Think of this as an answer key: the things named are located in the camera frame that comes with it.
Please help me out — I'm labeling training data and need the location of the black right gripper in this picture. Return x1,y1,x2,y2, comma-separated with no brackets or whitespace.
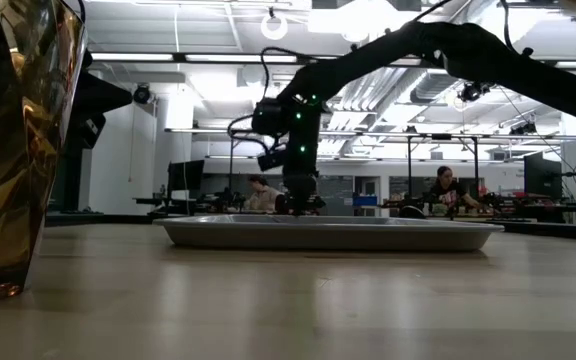
280,94,327,216

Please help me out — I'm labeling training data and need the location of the amber faceted plastic cup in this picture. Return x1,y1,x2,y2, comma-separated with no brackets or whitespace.
0,0,89,307

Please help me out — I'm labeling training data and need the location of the grey rectangular tray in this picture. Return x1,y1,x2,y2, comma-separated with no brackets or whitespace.
152,214,506,253

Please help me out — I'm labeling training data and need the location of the person in light top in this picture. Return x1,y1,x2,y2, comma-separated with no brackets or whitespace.
242,174,285,213

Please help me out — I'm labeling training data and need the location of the person in black printed shirt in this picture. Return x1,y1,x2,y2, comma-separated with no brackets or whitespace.
426,165,485,214

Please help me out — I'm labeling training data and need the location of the black round spotlight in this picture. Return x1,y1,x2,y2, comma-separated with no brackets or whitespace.
132,84,152,106

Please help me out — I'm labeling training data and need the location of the long ceiling light bar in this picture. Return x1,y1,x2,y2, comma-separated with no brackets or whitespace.
87,51,576,70

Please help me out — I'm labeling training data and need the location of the black ceiling lamp cluster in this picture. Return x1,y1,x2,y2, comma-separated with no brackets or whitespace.
456,82,492,104

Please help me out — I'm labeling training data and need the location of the large black computer monitor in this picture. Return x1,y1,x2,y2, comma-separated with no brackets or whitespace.
523,151,564,201

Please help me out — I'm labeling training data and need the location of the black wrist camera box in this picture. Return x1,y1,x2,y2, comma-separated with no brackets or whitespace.
251,97,289,137

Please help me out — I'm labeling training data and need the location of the black metal rig frame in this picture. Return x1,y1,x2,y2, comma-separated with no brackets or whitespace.
405,132,481,209

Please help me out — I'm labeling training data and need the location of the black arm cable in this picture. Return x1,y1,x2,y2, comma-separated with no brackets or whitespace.
259,46,310,101

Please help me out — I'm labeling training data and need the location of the white hanging ring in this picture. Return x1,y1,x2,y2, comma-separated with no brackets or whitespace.
260,13,289,42

